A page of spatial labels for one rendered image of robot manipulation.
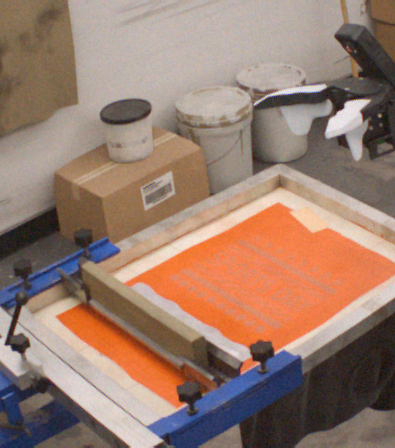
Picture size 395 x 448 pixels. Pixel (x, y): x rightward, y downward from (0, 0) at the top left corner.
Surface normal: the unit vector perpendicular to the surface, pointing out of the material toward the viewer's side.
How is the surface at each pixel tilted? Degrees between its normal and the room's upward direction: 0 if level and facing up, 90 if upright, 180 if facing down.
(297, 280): 0
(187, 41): 90
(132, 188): 89
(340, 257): 0
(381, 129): 82
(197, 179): 90
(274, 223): 0
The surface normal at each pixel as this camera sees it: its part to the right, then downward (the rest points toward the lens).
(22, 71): 0.22, 0.50
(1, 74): 0.85, 0.17
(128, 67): 0.62, 0.35
